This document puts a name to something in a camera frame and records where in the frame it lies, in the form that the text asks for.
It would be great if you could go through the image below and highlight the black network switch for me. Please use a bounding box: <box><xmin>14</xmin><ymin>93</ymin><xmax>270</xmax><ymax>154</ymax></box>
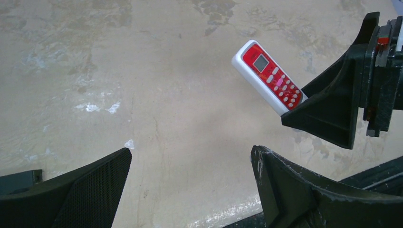
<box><xmin>0</xmin><ymin>169</ymin><xmax>43</xmax><ymax>195</ymax></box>

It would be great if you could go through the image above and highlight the red white remote control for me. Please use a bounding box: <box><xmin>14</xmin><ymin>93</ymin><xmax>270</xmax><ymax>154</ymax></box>
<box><xmin>231</xmin><ymin>39</ymin><xmax>308</xmax><ymax>116</ymax></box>

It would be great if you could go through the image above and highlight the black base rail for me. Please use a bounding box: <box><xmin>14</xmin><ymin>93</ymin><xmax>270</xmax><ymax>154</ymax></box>
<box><xmin>226</xmin><ymin>156</ymin><xmax>403</xmax><ymax>228</ymax></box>

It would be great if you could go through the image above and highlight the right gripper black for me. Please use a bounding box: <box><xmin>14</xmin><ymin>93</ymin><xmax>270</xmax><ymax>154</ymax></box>
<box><xmin>281</xmin><ymin>12</ymin><xmax>403</xmax><ymax>149</ymax></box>

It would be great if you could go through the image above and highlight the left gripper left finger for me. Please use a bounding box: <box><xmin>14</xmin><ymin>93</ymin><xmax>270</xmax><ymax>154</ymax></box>
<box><xmin>0</xmin><ymin>148</ymin><xmax>132</xmax><ymax>228</ymax></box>

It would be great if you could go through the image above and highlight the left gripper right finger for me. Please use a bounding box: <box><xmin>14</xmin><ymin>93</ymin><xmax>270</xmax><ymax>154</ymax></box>
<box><xmin>250</xmin><ymin>146</ymin><xmax>403</xmax><ymax>228</ymax></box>

